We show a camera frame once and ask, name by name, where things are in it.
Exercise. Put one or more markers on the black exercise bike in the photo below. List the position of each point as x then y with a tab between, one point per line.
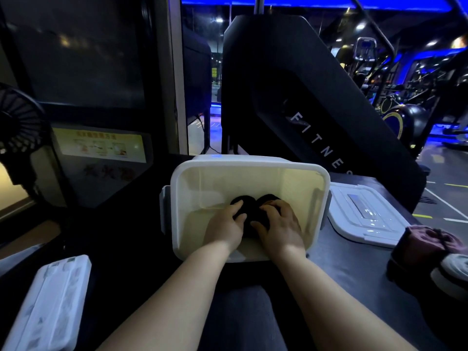
404	120

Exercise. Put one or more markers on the person's left hand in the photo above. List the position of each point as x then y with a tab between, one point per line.
223	226

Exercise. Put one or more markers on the person's right thumb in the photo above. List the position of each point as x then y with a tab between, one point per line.
259	228

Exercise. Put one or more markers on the white plastic storage box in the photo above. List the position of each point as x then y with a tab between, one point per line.
248	186

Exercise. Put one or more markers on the black cloth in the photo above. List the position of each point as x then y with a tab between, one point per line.
254	211

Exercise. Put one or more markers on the person's left thumb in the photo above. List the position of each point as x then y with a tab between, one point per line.
237	221

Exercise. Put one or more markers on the person's dark trousers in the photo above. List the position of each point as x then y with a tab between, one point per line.
241	318

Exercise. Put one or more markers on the person's right hand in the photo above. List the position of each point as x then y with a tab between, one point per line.
283	230

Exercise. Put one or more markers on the black small desk fan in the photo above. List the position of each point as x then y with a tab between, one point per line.
18	131

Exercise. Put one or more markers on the white flat plastic case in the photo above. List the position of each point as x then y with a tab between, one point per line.
49	307

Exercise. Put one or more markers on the white plastic box lid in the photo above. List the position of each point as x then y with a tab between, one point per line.
365	213

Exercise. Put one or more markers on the black fitness machine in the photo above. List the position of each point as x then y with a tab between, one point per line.
310	105

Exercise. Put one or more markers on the white striped folded towel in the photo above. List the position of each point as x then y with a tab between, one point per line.
451	275

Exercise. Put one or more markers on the person's right forearm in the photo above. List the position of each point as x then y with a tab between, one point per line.
329	310

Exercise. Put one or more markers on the yellow instruction sign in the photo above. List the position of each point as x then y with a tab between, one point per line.
99	145

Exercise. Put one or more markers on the person's left forearm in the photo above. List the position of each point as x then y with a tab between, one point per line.
172	310

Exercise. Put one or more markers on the maroon folded towel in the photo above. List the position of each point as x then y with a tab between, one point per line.
420	248

